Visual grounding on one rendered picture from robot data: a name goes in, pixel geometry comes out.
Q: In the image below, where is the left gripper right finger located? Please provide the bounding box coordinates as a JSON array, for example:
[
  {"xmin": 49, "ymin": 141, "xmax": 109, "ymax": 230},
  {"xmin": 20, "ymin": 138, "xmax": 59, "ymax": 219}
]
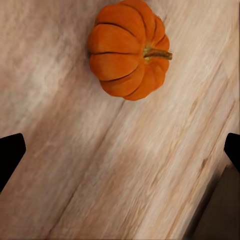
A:
[{"xmin": 224, "ymin": 132, "xmax": 240, "ymax": 173}]

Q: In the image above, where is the pumpkin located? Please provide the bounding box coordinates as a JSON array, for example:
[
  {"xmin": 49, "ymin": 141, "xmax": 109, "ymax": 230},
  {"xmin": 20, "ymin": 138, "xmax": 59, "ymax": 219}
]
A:
[{"xmin": 87, "ymin": 0, "xmax": 173, "ymax": 101}]

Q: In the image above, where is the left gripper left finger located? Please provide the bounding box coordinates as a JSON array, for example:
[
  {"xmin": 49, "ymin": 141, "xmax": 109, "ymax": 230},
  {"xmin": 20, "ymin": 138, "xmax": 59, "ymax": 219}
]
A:
[{"xmin": 0, "ymin": 133, "xmax": 26, "ymax": 193}]

